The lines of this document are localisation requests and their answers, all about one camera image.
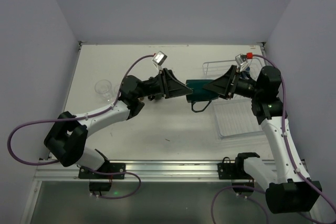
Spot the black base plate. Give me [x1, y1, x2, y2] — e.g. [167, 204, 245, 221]
[217, 152, 260, 180]
[78, 162, 126, 179]

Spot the white wire dish rack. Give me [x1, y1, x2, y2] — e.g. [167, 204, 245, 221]
[202, 60, 264, 140]

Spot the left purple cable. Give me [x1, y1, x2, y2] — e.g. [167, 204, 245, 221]
[7, 55, 142, 199]

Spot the black controller box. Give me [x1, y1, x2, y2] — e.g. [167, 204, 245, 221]
[232, 182, 255, 196]
[89, 182, 111, 194]

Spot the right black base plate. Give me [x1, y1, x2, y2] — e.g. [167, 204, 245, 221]
[217, 152, 260, 180]

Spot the purple cable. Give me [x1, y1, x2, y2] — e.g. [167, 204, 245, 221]
[7, 55, 142, 199]
[211, 52, 336, 224]

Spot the right black controller box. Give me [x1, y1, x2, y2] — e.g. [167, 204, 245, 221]
[232, 182, 255, 196]

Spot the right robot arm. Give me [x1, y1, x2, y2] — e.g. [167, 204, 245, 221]
[203, 66, 322, 214]

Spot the clear glass cup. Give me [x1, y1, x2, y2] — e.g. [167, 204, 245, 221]
[113, 84, 120, 95]
[94, 80, 112, 102]

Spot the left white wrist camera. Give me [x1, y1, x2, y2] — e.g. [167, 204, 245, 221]
[152, 51, 167, 73]

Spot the aluminium mounting rail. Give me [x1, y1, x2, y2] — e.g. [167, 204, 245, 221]
[31, 159, 308, 183]

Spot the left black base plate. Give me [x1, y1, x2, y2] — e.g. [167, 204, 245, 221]
[78, 162, 126, 179]

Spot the teal cup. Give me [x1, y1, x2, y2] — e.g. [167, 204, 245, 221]
[186, 79, 219, 113]

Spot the left black controller box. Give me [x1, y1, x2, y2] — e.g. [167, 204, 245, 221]
[89, 182, 111, 194]

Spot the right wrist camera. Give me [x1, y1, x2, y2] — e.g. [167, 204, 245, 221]
[235, 54, 249, 72]

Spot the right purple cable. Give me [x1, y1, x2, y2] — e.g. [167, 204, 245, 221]
[211, 52, 336, 224]

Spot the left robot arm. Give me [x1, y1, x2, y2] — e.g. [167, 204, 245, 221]
[44, 68, 193, 172]

